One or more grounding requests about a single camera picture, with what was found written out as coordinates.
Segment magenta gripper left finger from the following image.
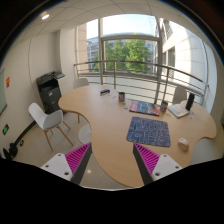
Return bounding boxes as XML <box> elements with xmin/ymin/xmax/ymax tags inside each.
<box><xmin>41</xmin><ymin>143</ymin><xmax>92</xmax><ymax>185</ymax></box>

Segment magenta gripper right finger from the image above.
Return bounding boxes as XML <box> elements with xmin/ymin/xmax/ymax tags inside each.
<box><xmin>133</xmin><ymin>143</ymin><xmax>182</xmax><ymax>185</ymax></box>

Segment blue patterned mouse pad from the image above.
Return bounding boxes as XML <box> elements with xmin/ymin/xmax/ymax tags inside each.
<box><xmin>126</xmin><ymin>117</ymin><xmax>171</xmax><ymax>147</ymax></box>

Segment white chair near printer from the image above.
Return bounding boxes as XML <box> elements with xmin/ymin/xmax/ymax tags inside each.
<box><xmin>28</xmin><ymin>103</ymin><xmax>72</xmax><ymax>146</ymax></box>

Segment colourful book on table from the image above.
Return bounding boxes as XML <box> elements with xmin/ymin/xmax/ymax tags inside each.
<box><xmin>129</xmin><ymin>100</ymin><xmax>159</xmax><ymax>116</ymax></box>

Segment small can with label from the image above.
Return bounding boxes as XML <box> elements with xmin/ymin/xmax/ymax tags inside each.
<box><xmin>160</xmin><ymin>100</ymin><xmax>168</xmax><ymax>112</ymax></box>

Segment green exit sign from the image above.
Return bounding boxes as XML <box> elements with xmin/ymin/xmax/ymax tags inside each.
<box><xmin>2</xmin><ymin>124</ymin><xmax>9</xmax><ymax>135</ymax></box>

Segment dark mug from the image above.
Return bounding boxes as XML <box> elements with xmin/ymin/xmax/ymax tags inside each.
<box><xmin>118</xmin><ymin>92</ymin><xmax>125</xmax><ymax>102</ymax></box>

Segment white chair at right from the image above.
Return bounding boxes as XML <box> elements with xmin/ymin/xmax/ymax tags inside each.
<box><xmin>172</xmin><ymin>86</ymin><xmax>187</xmax><ymax>104</ymax></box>

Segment black upright speaker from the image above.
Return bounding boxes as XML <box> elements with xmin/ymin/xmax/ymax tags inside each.
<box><xmin>185</xmin><ymin>93</ymin><xmax>195</xmax><ymax>111</ymax></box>

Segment metal window railing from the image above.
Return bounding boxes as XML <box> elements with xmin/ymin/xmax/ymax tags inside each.
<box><xmin>74</xmin><ymin>60</ymin><xmax>208</xmax><ymax>104</ymax></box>

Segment white chair behind table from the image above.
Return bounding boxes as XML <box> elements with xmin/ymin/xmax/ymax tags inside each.
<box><xmin>73</xmin><ymin>78</ymin><xmax>89</xmax><ymax>89</ymax></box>

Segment black office printer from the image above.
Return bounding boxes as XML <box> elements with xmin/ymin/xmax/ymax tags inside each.
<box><xmin>36</xmin><ymin>71</ymin><xmax>64</xmax><ymax>114</ymax></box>

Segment round ceiling light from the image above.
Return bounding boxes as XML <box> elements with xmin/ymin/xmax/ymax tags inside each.
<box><xmin>41</xmin><ymin>13</ymin><xmax>50</xmax><ymax>20</ymax></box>

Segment whiteboard on left wall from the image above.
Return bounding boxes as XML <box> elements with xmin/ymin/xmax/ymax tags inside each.
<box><xmin>0</xmin><ymin>69</ymin><xmax>7</xmax><ymax>115</ymax></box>

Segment orange wall notice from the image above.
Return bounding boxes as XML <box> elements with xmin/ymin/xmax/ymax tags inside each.
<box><xmin>6</xmin><ymin>77</ymin><xmax>10</xmax><ymax>88</ymax></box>

